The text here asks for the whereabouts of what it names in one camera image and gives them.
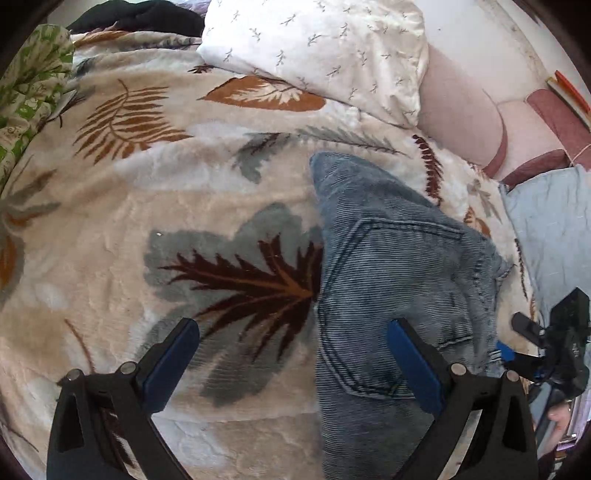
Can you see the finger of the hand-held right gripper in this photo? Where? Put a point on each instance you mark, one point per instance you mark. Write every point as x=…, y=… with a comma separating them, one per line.
x=524, y=325
x=512, y=357

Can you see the light blue cloth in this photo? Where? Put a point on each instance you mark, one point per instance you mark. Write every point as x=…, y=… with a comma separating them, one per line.
x=549, y=240

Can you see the person's right hand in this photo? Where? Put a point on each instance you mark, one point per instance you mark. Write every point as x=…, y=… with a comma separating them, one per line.
x=557, y=420

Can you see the white twig-print pillow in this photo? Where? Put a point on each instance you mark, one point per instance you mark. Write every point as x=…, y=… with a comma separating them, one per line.
x=323, y=50

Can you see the dark cloth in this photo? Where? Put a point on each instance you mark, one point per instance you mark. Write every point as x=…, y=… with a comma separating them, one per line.
x=147, y=18

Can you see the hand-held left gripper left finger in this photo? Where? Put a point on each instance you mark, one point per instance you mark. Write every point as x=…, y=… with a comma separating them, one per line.
x=168, y=369

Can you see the leaf-print fleece blanket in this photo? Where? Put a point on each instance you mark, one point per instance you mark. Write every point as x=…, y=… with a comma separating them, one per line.
x=138, y=194

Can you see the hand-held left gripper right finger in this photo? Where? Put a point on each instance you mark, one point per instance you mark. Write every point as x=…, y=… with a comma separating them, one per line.
x=415, y=369

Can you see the pink padded headboard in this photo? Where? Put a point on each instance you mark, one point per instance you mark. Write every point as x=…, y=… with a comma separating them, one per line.
x=457, y=115

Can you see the stack of books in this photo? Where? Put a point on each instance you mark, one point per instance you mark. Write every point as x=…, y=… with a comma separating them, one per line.
x=570, y=92

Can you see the green patterned cloth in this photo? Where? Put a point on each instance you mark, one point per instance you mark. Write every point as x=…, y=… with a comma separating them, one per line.
x=32, y=83

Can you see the blue denim pants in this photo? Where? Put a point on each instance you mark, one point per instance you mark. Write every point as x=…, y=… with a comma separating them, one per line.
x=392, y=258

